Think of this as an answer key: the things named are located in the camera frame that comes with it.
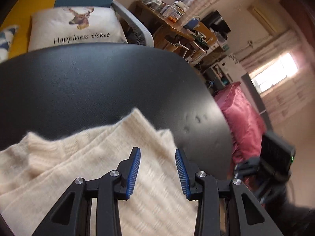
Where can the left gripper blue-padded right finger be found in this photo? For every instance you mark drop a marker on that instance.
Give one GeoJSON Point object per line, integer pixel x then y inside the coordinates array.
{"type": "Point", "coordinates": [244, 214]}

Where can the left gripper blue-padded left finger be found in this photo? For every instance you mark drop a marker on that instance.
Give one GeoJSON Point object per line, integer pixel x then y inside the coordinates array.
{"type": "Point", "coordinates": [71, 214]}

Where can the cream knitted sweater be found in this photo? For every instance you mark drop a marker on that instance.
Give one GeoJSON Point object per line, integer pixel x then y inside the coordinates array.
{"type": "Point", "coordinates": [35, 172]}

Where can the pink quilted blanket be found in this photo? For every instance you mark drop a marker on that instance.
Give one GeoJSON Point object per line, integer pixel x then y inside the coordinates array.
{"type": "Point", "coordinates": [246, 125]}

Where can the white storage cabinet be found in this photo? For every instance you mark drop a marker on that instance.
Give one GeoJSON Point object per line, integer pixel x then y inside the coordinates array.
{"type": "Point", "coordinates": [224, 72]}

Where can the black leather table cover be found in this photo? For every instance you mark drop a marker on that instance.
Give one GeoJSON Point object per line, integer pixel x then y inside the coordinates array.
{"type": "Point", "coordinates": [58, 91]}

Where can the cluttered wooden desk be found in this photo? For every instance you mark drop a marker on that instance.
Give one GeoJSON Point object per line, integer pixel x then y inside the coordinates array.
{"type": "Point", "coordinates": [200, 43]}

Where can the deer print white cushion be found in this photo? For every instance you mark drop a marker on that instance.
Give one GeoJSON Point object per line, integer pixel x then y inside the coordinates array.
{"type": "Point", "coordinates": [72, 25]}

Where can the blue white triangle cushion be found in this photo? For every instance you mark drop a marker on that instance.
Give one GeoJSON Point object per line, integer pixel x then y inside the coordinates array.
{"type": "Point", "coordinates": [6, 39]}

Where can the grey yellow blue sofa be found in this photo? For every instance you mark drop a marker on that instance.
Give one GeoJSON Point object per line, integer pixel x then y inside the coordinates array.
{"type": "Point", "coordinates": [21, 15]}

